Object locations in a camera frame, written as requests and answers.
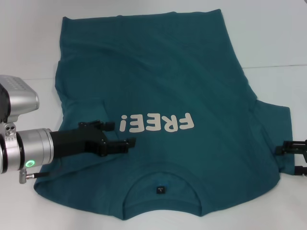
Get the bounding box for teal T-shirt with FREE print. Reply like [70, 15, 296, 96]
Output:
[33, 9, 298, 215]

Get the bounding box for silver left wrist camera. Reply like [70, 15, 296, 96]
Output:
[0, 74, 40, 123]

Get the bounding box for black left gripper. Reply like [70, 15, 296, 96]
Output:
[49, 119, 138, 159]

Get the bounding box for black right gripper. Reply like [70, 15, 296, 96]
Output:
[275, 139, 307, 177]

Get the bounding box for silver left camera mount bracket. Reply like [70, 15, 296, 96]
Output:
[0, 121, 18, 142]

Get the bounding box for left arm cable with connector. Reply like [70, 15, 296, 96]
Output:
[19, 155, 66, 184]

